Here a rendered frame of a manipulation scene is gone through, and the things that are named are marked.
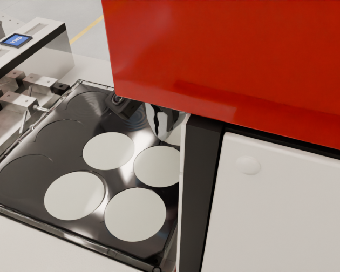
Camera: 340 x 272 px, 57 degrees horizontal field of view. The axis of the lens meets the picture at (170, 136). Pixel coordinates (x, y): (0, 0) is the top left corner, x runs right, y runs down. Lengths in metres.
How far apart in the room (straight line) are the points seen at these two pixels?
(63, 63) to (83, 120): 0.33
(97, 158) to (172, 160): 0.14
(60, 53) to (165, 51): 0.82
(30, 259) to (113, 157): 0.25
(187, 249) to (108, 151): 0.35
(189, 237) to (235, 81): 0.17
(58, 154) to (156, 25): 0.50
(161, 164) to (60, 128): 0.23
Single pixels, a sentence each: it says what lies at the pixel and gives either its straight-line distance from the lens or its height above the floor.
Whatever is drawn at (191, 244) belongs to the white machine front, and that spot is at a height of 1.08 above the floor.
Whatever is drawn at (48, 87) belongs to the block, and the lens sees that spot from 0.81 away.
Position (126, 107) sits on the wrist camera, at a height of 1.05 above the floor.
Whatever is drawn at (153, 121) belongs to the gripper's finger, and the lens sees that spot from 0.60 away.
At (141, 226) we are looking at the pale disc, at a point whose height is 0.90.
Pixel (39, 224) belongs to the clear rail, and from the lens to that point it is 0.55.
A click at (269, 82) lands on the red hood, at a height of 1.26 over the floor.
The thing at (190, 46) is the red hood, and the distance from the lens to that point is 0.16.
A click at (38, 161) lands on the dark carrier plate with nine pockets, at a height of 0.90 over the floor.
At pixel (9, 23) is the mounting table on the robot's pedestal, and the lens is 1.39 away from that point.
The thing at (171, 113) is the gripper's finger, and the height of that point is 1.00.
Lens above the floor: 1.35
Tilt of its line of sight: 44 degrees down
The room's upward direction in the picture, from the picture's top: straight up
